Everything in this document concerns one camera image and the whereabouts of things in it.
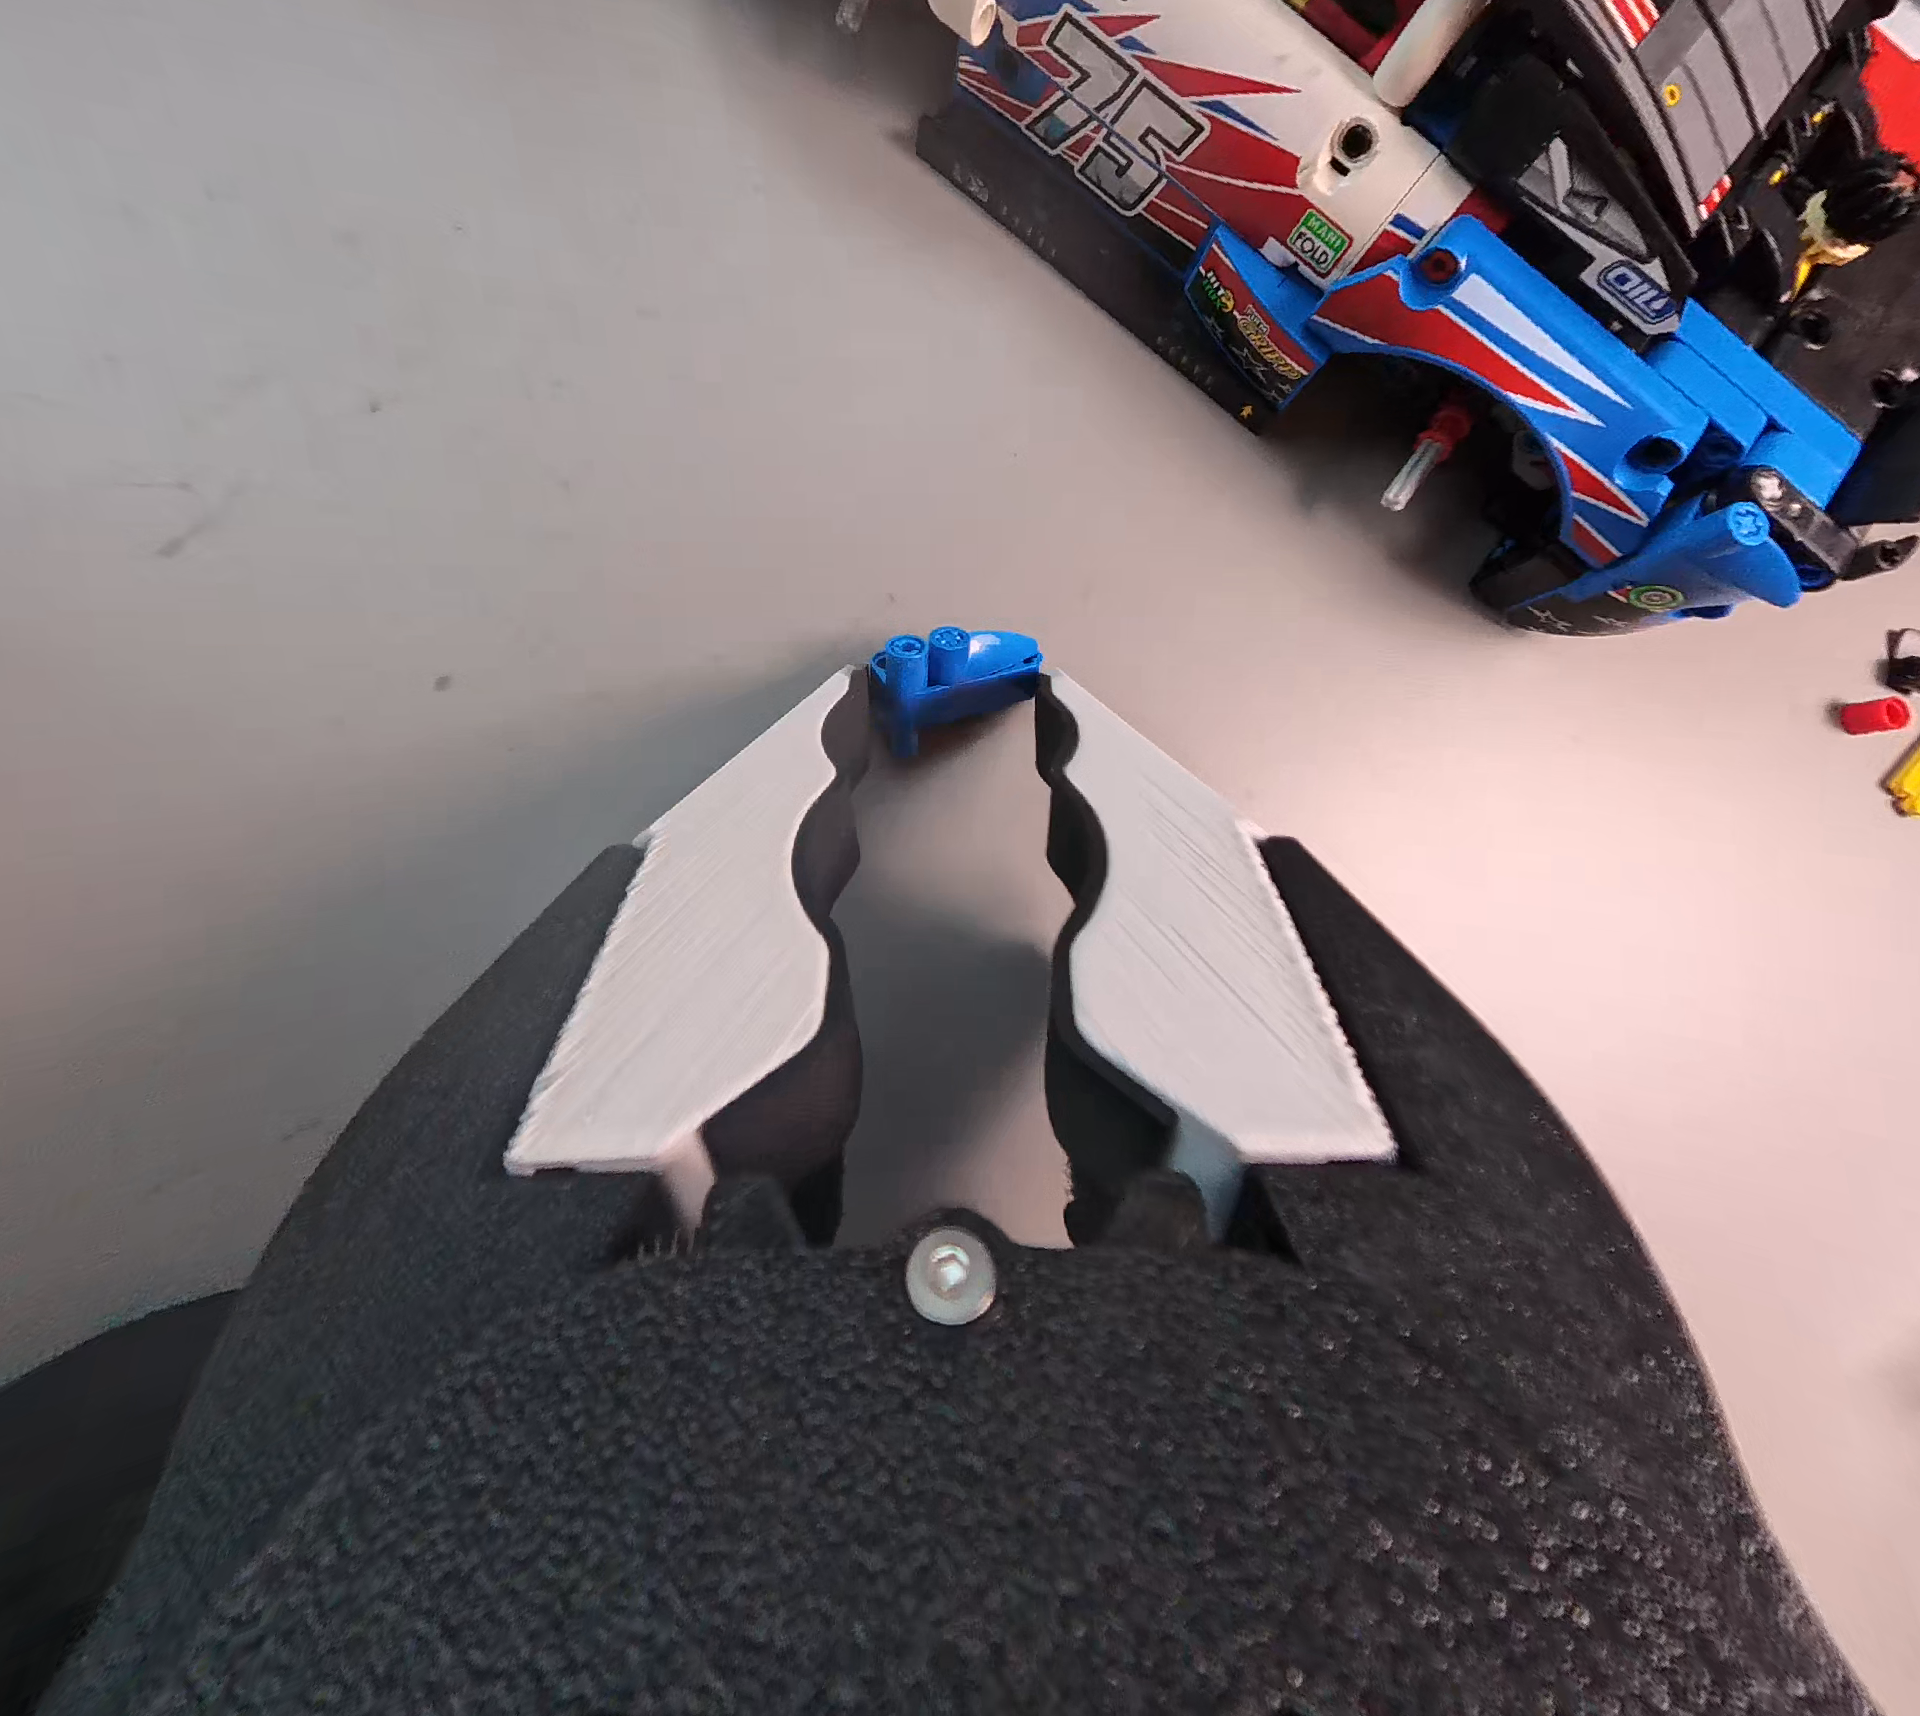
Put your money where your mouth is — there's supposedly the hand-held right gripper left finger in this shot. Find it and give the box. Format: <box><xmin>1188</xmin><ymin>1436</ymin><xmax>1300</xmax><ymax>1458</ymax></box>
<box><xmin>502</xmin><ymin>666</ymin><xmax>874</xmax><ymax>1235</ymax></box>

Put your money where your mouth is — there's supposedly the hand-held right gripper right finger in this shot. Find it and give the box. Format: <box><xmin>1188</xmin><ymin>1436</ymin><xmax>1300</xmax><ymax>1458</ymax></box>
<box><xmin>1032</xmin><ymin>666</ymin><xmax>1403</xmax><ymax>1241</ymax></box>

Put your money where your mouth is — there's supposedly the blue brick connector piece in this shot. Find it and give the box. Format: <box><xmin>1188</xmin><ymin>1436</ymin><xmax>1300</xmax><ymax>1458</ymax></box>
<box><xmin>868</xmin><ymin>625</ymin><xmax>1044</xmax><ymax>757</ymax></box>

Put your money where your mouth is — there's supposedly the toy brick race car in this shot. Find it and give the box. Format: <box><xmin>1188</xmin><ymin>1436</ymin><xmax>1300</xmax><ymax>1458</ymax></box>
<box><xmin>669</xmin><ymin>0</ymin><xmax>1920</xmax><ymax>638</ymax></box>

